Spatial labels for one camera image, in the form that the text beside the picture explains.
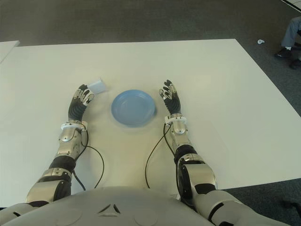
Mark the black chair base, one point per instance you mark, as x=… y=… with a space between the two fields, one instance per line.
x=291 y=206

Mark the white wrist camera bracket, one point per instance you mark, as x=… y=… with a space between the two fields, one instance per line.
x=176 y=118
x=70 y=125

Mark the small white floor object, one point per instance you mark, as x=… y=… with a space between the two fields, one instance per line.
x=260 y=41

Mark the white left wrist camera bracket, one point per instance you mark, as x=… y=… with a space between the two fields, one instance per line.
x=70 y=125

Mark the white side table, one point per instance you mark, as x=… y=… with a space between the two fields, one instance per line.
x=7 y=48

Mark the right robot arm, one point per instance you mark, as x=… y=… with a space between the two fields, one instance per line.
x=200 y=174

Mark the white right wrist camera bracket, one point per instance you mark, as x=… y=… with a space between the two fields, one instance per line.
x=176 y=118

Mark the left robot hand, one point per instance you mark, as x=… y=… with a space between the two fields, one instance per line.
x=76 y=110

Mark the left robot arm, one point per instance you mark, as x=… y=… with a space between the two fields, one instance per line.
x=67 y=141

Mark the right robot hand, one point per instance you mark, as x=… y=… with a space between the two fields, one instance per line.
x=174 y=106

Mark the grey robot torso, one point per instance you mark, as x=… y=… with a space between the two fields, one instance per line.
x=110 y=207

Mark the blue plate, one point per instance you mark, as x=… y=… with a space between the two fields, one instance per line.
x=132 y=109

